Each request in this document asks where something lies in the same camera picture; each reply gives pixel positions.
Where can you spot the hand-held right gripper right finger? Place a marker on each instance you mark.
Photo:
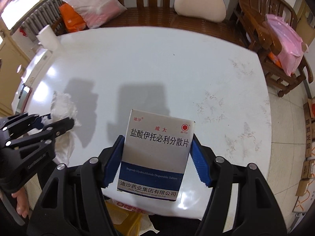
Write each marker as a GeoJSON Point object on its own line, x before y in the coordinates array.
{"type": "Point", "coordinates": [198, 162]}

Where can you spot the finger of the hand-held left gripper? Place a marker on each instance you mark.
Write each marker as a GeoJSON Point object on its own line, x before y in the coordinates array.
{"type": "Point", "coordinates": [27, 119]}
{"type": "Point", "coordinates": [56, 127]}

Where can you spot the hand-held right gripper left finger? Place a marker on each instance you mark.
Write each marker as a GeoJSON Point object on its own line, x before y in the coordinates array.
{"type": "Point", "coordinates": [113, 162]}

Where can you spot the white tissue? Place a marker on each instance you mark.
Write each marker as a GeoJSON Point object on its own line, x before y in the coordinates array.
{"type": "Point", "coordinates": [64, 108]}

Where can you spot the white blue medicine box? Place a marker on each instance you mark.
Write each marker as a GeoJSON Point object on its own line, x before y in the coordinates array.
{"type": "Point", "coordinates": [157, 157]}

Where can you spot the person's left hand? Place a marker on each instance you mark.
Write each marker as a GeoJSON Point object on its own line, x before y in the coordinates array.
{"type": "Point", "coordinates": [21, 201]}

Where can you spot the smartphone red case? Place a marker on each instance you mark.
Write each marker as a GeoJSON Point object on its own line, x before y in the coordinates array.
{"type": "Point", "coordinates": [24, 93]}

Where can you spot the yellow wooden cabinet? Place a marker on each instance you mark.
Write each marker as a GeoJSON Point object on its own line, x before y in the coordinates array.
{"type": "Point", "coordinates": [9, 66]}

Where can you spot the yellow plastic stool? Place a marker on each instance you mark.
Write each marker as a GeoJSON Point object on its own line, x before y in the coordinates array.
{"type": "Point", "coordinates": [123, 221]}

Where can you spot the person's black trouser leg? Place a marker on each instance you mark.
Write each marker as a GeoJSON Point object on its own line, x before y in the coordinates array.
{"type": "Point", "coordinates": [177, 226]}

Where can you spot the white paper towel roll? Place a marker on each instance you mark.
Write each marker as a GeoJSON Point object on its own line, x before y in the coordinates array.
{"type": "Point", "coordinates": [48, 38]}

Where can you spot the grey radiator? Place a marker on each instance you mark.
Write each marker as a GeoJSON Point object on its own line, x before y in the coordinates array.
{"type": "Point", "coordinates": [41, 12]}

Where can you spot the cardboard box red print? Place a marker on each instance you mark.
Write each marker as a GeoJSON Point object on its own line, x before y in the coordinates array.
{"type": "Point", "coordinates": [308, 169]}
{"type": "Point", "coordinates": [309, 127]}
{"type": "Point", "coordinates": [305, 196]}

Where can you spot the orange bag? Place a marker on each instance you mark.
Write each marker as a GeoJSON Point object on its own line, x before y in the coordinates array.
{"type": "Point", "coordinates": [71, 17]}

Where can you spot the white plastic bag on bench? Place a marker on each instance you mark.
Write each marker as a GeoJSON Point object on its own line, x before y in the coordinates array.
{"type": "Point", "coordinates": [98, 12]}

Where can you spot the wooden armchair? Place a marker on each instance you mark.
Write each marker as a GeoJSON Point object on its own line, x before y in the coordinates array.
{"type": "Point", "coordinates": [258, 36]}

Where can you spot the wooden bench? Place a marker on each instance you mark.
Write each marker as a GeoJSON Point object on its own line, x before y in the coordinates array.
{"type": "Point", "coordinates": [147, 17]}

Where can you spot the pink plastic bag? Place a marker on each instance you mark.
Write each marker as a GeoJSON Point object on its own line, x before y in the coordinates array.
{"type": "Point", "coordinates": [288, 46]}

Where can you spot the beige cushion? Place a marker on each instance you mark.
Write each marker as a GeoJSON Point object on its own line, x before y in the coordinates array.
{"type": "Point", "coordinates": [199, 2]}

